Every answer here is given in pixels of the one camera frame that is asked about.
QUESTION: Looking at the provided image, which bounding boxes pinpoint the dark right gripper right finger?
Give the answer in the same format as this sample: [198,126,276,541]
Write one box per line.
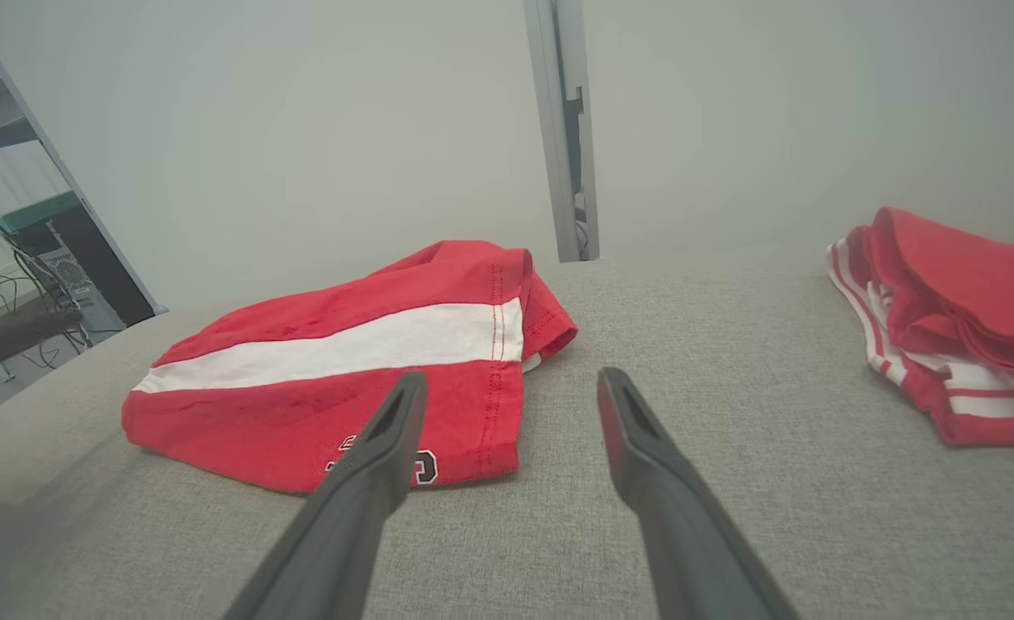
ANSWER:
[596,366,801,620]

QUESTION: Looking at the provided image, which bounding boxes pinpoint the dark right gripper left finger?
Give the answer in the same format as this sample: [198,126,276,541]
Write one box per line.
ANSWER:
[222,370,431,620]

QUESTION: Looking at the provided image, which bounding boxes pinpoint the red shorts with white stripe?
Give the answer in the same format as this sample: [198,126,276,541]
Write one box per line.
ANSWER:
[121,239,578,496]

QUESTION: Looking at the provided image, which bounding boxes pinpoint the red jersey with white sleeves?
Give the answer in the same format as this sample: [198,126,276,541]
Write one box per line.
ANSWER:
[825,207,1014,455]

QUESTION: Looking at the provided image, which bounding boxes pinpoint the grey computer tower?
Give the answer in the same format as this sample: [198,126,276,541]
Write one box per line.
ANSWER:
[37,246,127,345]

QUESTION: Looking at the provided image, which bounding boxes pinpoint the green edged desk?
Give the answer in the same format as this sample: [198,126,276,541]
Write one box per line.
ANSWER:
[0,190,84,249]

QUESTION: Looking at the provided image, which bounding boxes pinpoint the grey partition post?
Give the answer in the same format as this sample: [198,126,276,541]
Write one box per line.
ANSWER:
[522,0,600,264]

